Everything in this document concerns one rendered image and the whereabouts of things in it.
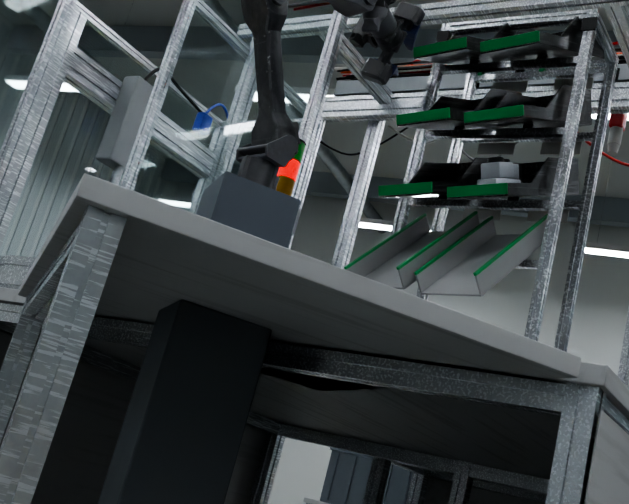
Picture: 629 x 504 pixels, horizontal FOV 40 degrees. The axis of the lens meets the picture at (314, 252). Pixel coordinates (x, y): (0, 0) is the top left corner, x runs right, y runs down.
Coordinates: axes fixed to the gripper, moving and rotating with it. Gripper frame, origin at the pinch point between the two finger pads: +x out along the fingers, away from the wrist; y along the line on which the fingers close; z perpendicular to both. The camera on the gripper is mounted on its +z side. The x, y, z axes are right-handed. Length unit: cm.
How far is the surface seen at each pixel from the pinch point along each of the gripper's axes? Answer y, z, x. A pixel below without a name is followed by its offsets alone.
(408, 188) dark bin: 29.4, -22.2, -9.7
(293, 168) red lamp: 29.1, 20.1, 17.2
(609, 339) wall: -152, 108, 1065
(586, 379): 51, -72, -36
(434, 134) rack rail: 13.0, -15.2, 3.6
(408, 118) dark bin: 15.4, -13.6, -7.5
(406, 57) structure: -255, 346, 613
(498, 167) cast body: 20.0, -37.7, -13.0
